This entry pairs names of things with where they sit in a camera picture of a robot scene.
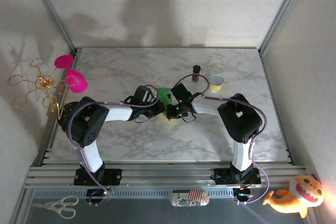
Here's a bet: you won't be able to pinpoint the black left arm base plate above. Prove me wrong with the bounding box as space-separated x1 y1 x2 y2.
73 168 123 186

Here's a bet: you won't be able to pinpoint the aluminium front rail frame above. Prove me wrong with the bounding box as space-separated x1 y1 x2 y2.
23 164 308 189

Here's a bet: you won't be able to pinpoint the aluminium side rail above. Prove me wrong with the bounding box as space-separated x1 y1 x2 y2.
38 48 82 167

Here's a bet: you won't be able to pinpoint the small dark spice bottle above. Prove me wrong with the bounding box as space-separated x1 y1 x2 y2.
192 64 202 83

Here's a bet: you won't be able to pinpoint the white scissors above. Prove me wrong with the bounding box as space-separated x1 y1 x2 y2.
30 195 79 220

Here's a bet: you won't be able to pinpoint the small black controller box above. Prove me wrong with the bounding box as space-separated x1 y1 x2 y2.
86 188 111 199
233 187 254 200

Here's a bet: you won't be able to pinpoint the striped patterned can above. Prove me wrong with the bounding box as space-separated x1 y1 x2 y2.
169 188 211 207

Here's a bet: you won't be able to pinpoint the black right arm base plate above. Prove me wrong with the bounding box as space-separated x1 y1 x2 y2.
213 167 262 185

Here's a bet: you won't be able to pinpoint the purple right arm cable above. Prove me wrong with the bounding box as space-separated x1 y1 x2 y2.
170 74 271 206

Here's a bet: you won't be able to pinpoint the perforated metal strip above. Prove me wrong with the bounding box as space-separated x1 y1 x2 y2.
31 188 235 200

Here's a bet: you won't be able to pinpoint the pink plastic wine glass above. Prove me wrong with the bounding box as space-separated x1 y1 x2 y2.
54 55 89 94

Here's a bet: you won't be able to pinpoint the aluminium frame post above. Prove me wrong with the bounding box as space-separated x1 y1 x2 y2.
25 0 77 53
258 0 308 56

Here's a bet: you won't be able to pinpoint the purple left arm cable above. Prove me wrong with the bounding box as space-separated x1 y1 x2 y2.
67 84 160 207

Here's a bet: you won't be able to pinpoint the orange fish plush toy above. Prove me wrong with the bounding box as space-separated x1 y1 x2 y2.
262 173 325 219

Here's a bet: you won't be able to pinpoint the green paper sheet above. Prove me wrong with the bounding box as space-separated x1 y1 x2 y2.
155 87 176 122

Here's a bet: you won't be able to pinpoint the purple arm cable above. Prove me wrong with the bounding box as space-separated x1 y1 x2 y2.
170 74 271 206
67 84 160 207

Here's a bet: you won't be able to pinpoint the gold wire stand black base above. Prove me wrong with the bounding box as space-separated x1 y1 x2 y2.
7 57 81 131

